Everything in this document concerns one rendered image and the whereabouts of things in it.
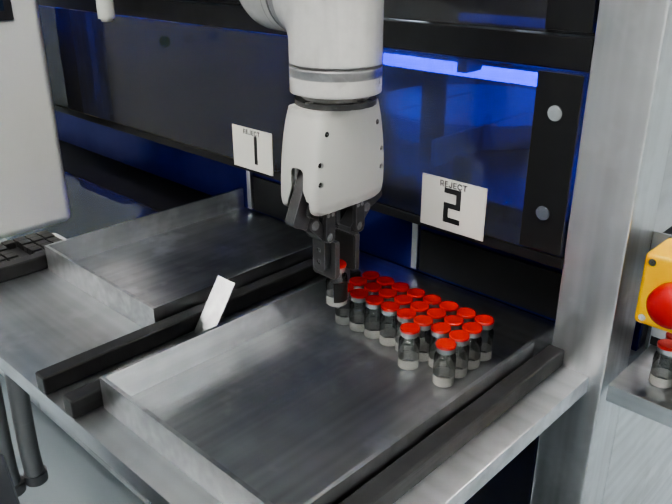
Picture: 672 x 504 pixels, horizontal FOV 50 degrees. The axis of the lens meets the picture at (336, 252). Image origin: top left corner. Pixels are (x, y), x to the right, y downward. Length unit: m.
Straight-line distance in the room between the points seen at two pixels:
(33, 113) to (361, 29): 0.85
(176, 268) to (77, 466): 1.19
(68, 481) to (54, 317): 1.19
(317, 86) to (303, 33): 0.04
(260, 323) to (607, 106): 0.42
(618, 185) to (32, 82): 1.00
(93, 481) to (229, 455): 1.42
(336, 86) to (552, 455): 0.48
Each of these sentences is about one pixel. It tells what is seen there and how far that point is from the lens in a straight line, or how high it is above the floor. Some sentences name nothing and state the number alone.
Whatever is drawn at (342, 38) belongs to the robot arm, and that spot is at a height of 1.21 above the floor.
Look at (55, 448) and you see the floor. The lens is 2.20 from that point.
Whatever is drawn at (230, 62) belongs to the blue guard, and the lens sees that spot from 1.03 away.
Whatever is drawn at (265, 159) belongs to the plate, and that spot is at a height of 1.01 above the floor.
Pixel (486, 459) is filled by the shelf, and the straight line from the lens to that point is 0.65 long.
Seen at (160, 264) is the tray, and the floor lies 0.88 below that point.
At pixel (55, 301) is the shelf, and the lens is 0.95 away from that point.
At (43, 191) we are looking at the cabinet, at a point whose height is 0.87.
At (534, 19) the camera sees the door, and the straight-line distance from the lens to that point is 0.73.
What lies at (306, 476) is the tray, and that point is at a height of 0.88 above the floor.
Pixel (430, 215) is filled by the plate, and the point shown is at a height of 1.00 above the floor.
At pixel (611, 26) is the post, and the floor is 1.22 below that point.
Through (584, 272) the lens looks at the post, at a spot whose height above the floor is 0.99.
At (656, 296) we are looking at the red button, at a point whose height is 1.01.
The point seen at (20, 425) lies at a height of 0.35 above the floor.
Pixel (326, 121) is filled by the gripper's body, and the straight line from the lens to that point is 0.63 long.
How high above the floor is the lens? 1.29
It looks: 23 degrees down
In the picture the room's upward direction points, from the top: straight up
